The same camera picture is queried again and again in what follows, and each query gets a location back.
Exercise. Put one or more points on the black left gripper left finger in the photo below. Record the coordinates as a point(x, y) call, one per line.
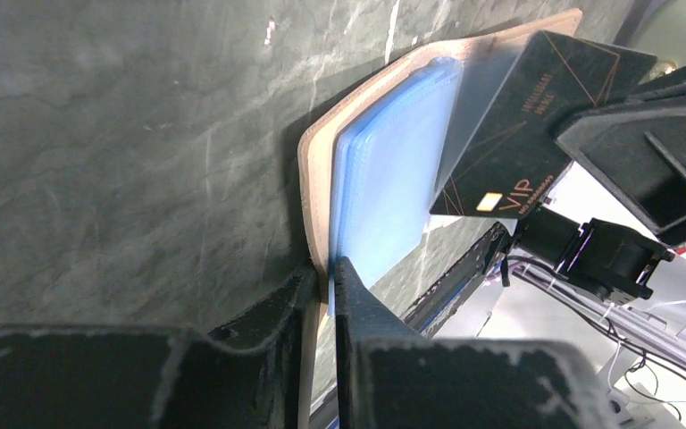
point(255, 371)

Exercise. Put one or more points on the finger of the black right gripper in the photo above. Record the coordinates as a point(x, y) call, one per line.
point(626, 130)

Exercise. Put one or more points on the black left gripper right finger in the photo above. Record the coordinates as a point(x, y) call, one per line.
point(390, 376)

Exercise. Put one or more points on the black VIP card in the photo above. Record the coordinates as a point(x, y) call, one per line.
point(511, 159)

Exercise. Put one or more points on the beige leather card holder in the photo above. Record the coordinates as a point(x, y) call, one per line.
point(368, 167)

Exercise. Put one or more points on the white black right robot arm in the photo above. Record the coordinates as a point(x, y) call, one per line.
point(612, 263)

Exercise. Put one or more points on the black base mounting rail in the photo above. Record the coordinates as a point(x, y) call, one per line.
point(424, 290)

